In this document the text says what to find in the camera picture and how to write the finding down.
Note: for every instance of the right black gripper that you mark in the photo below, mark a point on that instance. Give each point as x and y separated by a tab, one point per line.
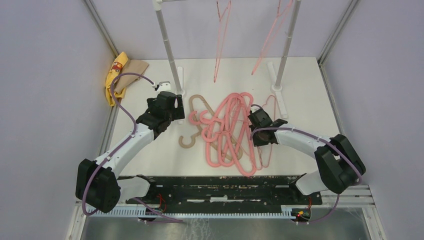
257	142

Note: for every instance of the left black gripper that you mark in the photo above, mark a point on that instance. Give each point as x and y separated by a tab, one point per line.
178	112

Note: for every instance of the pink wire hanger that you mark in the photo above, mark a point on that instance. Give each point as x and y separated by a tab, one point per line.
279	20
223	21
265	152

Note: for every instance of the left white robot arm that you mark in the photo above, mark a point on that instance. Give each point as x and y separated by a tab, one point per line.
98	183

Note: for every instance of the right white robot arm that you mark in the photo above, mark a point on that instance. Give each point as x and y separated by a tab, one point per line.
338	164

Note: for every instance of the left rack pole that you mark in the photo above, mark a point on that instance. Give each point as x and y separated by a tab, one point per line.
157	5

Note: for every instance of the rack pole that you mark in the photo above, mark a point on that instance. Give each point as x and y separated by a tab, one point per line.
157	5
277	87

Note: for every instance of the right rack pole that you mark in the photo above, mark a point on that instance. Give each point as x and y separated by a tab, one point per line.
277	87

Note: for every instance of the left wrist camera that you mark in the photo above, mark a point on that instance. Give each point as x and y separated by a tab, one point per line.
164	86

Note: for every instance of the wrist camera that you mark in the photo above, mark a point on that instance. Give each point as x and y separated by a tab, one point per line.
164	86
255	107

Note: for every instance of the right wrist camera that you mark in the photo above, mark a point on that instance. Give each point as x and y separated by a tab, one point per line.
255	107

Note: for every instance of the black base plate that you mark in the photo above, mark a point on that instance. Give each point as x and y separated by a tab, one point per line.
226	194

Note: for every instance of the white cable duct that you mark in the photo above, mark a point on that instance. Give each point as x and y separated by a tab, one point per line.
139	211

